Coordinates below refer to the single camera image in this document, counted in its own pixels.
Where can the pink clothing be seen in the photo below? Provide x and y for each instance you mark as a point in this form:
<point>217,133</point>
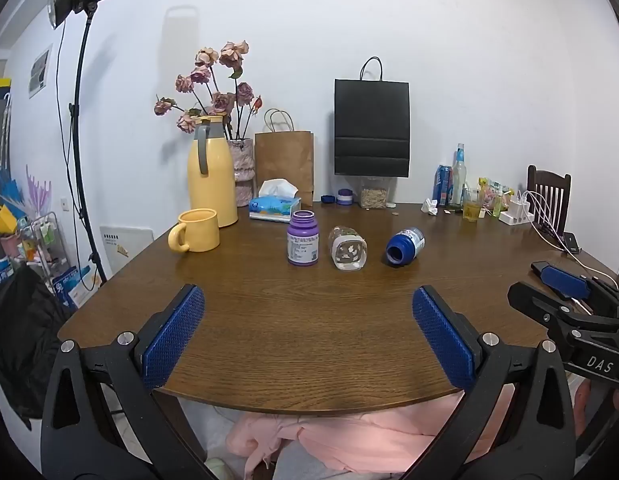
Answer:
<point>369,437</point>

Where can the small green bottle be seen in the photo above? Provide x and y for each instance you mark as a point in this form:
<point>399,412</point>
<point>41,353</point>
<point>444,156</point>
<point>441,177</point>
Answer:
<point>498,206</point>

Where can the white board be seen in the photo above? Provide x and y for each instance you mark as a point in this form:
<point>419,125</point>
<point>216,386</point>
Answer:
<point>127,242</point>

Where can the white wall socket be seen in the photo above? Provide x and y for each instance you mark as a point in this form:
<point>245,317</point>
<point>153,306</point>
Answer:
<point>65,204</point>

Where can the yellow mug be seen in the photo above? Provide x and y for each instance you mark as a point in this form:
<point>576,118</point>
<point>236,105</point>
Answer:
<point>199,231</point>

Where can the black paper bag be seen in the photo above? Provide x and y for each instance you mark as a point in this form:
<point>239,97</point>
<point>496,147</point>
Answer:
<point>372,125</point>

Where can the blue packets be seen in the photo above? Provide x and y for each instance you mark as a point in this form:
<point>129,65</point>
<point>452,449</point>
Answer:
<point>74,287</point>

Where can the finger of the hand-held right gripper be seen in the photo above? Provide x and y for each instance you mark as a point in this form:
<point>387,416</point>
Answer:
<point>537,304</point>
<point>564,281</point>

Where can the dark wooden chair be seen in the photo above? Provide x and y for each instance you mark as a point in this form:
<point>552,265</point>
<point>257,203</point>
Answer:
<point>549,187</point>

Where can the pink dried flowers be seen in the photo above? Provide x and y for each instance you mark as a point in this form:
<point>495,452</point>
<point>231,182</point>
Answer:
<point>224,97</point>

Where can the glass of yellow drink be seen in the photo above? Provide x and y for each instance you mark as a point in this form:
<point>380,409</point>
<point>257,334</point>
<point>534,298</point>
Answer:
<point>472,210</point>

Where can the blue tissue box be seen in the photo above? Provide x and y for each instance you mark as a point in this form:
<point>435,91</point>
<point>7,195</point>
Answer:
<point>274,207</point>

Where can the colourful snack packets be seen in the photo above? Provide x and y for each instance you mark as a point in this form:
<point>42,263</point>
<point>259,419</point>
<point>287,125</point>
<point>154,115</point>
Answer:
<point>492,187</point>

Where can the blue and purple paper fans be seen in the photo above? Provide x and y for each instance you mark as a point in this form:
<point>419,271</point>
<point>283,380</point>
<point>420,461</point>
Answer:
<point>11,192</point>

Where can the blue drink can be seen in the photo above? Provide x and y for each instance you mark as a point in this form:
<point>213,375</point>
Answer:
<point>443,185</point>

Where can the crumpled white tissue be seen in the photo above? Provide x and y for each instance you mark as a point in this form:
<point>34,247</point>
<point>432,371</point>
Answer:
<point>430,207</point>

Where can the brown paper bag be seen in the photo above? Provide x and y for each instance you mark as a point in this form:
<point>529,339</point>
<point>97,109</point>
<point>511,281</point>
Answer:
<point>284,160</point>

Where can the white power strip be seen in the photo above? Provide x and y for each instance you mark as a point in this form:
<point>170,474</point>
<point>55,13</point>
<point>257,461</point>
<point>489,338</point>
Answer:
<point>517,215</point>

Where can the clear grain container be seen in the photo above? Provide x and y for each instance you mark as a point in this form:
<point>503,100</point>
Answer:
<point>374,196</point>

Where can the blue plastic bottle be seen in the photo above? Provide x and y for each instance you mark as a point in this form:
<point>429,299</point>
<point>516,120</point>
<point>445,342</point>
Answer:
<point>404,247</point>

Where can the yellow thermos jug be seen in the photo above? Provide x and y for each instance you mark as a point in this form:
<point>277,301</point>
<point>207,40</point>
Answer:
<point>214,185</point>

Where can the black phone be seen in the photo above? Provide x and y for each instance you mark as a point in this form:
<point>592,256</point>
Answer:
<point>572,244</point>

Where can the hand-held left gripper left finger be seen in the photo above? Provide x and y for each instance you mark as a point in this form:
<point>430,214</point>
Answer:
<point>173,336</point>

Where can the blue lid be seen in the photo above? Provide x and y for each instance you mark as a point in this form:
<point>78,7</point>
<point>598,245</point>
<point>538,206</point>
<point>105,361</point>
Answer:
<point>328,199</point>

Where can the purple plastic bottle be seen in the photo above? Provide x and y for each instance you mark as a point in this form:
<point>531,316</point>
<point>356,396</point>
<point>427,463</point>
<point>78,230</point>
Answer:
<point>303,239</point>

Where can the small purple jar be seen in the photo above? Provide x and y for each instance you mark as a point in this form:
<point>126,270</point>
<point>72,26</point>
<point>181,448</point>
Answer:
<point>345,198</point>

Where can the pink fuzzy vase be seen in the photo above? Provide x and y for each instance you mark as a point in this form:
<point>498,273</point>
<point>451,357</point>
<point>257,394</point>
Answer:
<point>243,170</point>

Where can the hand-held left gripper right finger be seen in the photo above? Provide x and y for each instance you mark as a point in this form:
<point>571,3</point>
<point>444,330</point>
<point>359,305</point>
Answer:
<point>443,345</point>

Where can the clear bottle with blue cap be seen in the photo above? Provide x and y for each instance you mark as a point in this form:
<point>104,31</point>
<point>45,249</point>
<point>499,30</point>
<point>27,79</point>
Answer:
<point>458,180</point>

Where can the wall poster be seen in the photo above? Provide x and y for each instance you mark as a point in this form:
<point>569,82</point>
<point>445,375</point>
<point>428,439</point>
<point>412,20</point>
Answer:
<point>39,71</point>

